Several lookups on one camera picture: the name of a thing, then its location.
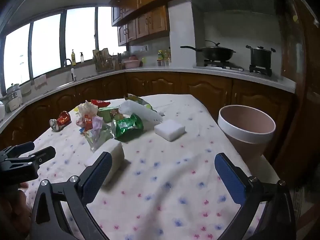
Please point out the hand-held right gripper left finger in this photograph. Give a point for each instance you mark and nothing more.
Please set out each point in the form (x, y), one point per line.
(100, 172)

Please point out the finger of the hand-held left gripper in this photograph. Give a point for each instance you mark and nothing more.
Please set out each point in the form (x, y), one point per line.
(20, 148)
(40, 155)

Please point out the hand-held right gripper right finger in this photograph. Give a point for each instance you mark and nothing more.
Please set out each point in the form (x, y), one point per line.
(230, 180)

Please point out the white foam block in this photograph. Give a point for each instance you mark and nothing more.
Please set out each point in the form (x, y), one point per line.
(116, 152)
(170, 130)

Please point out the pink waste bin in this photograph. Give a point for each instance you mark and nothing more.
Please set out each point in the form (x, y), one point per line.
(247, 122)

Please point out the red snack wrapper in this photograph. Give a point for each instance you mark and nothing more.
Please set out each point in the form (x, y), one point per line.
(100, 102)

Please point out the white ribbed plastic tray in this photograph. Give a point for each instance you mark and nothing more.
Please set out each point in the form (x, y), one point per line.
(140, 112)

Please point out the light green foil pouch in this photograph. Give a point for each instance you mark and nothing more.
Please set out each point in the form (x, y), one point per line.
(138, 101)

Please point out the person's left hand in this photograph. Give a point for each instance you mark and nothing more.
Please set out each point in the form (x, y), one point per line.
(13, 212)

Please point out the crumpled clear plastic wrap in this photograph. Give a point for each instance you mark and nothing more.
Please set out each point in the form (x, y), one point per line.
(98, 135)

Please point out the crushed red can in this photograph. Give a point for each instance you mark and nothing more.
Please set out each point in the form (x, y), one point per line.
(62, 120)

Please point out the white rice cooker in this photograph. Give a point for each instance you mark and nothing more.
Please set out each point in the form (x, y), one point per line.
(15, 97)

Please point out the green shiny snack bag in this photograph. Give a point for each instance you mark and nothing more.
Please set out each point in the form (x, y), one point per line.
(127, 126)

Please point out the green carton box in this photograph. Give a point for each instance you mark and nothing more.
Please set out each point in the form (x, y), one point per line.
(108, 112)

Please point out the crumpled white tissue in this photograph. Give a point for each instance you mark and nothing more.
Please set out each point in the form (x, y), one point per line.
(87, 107)

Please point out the pale dish cloth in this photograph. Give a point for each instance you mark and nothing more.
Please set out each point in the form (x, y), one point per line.
(40, 82)

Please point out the kitchen faucet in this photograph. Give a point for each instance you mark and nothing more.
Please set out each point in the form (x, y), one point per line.
(73, 75)

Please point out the wooden base cabinets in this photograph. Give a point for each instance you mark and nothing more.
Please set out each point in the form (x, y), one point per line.
(200, 87)

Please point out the yellow detergent bottle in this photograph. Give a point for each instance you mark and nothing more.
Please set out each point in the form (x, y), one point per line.
(73, 58)

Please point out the pump dispenser bottle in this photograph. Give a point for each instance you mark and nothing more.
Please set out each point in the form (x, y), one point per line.
(82, 58)

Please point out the kitchen window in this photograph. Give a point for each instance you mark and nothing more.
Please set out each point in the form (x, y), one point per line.
(47, 42)

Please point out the dish rack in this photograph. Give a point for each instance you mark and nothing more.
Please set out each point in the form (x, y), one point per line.
(103, 61)

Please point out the pink plastic basin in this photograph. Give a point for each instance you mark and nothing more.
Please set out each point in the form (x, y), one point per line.
(132, 63)

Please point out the gas stove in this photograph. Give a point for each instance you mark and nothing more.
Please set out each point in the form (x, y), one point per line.
(225, 66)

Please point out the brown wooden door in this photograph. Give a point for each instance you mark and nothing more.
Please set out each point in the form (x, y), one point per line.
(300, 80)

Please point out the white kitchen countertop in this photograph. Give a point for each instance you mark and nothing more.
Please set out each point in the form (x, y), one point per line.
(175, 69)

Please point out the black cooking pot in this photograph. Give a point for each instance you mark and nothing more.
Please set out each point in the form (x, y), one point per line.
(260, 57)

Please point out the black wok with lid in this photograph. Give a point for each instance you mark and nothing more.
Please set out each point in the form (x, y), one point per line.
(217, 52)

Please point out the wooden wall cabinets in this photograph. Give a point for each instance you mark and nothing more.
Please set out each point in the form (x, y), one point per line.
(150, 22)

